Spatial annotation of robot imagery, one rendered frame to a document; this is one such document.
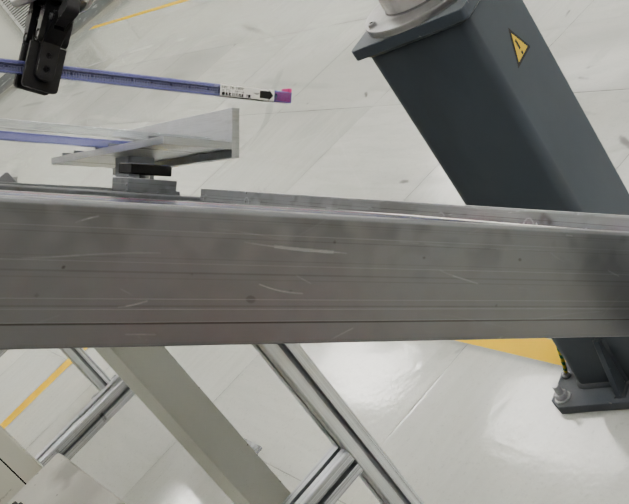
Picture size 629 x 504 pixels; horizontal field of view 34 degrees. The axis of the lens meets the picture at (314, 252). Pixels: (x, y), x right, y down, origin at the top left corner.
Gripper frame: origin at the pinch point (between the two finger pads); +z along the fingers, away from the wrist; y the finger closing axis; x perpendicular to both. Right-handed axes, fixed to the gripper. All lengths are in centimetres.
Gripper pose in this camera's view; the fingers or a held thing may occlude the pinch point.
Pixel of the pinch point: (39, 68)
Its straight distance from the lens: 94.9
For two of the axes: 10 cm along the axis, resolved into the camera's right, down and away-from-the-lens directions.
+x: 8.2, 1.9, 5.3
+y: 5.3, 0.8, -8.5
